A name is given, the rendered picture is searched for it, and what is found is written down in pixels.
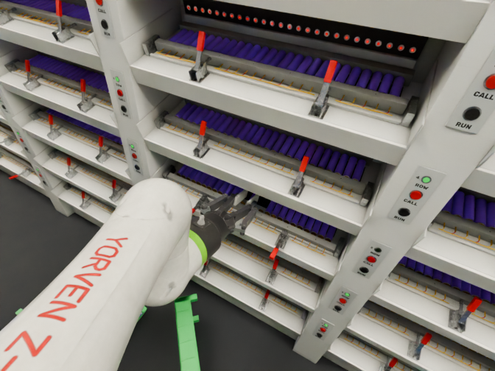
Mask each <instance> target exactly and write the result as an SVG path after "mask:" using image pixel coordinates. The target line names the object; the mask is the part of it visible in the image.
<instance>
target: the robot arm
mask: <svg viewBox="0 0 495 371"><path fill-rule="evenodd" d="M247 195H248V191H247V190H243V191H242V192H240V193H236V194H231V196H230V197H228V195H227V194H223V195H222V196H221V197H218V198H217V199H215V200H213V201H211V202H210V203H207V204H204V205H201V209H200V214H201V215H200V216H196V217H194V218H192V204H191V201H190V199H189V196H188V194H187V193H186V192H185V191H184V190H183V189H182V188H181V187H180V186H179V185H178V184H177V183H174V182H172V181H171V180H167V179H163V178H151V179H147V180H143V181H141V182H139V183H137V184H135V185H134V186H133V187H132V188H131V189H130V190H129V191H128V192H127V193H126V194H125V195H124V197H123V198H122V200H121V202H120V203H119V204H118V206H117V207H116V209H115V211H114V212H113V213H112V214H111V216H110V217H109V219H108V220H107V221H106V223H104V225H103V226H102V227H101V229H100V230H99V231H98V232H97V234H96V235H95V236H94V237H93V238H92V239H91V240H90V241H89V243H88V244H87V245H86V246H85V247H84V248H83V249H82V251H81V252H80V253H79V254H78V255H77V256H76V257H75V258H74V260H73V261H72V262H71V263H70V264H69V265H68V266H67V267H66V268H65V269H64V270H63V271H62V272H61V273H60V274H59V275H58V276H57V277H56V278H55V279H54V280H53V281H52V282H51V283H50V284H49V285H48V286H47V287H46V288H45V289H44V290H43V291H42V292H41V293H40V294H39V295H38V296H37V297H36V298H35V299H34V300H33V301H32V302H31V303H30V304H29V305H28V306H27V307H26V308H25V309H24V310H23V311H22V312H21V313H20V314H18V315H17V316H16V317H15V318H14V319H13V320H12V321H11V322H10V323H9V324H8V325H6V326H5V327H4V328H3V329H2V330H1V331H0V371H117V370H118V367H119V364H120V362H121V360H122V356H123V355H124V352H125V349H126V347H127V344H128V342H129V340H130V337H131V335H132V333H133V330H134V327H135V326H136V323H137V321H138V318H139V316H140V314H141V312H142V310H143V307H144V306H145V305H146V306H152V307H156V306H162V305H166V304H168V303H170V302H172V301H173V300H175V299H176V298H177V297H179V296H180V294H181V293H182V292H183V290H184V289H185V288H186V286H187V284H188V282H189V281H190V280H191V278H192V276H193V275H194V274H195V272H196V271H197V270H198V269H199V268H200V267H201V266H202V265H203V264H204V263H205V262H206V261H207V260H208V259H209V258H210V257H211V256H212V255H213V254H214V253H215V252H216V251H217V250H218V249H219V248H220V246H221V241H222V240H223V239H225V237H226V236H227V235H228V234H229V233H233V232H234V231H237V232H240V235H242V236H243V235H244V234H245V231H246V228H247V227H248V225H249V224H250V223H251V222H252V221H253V219H254V218H255V216H256V211H257V208H256V204H257V202H258V200H259V195H257V194H256V195H255V196H253V197H252V198H251V199H250V200H248V201H247V204H246V206H245V207H243V208H240V209H239V210H237V211H235V212H234V211H233V212H231V213H227V212H228V210H229V209H230V208H231V206H232V205H233V204H234V205H235V206H236V205H237V204H239V203H240V202H241V201H242V200H243V199H244V198H245V197H247ZM218 208H219V209H218ZM217 209H218V210H217ZM243 217H245V218H244V219H243V220H242V222H240V223H239V224H238V225H235V224H236V222H237V221H239V220H240V219H242V218H243Z"/></svg>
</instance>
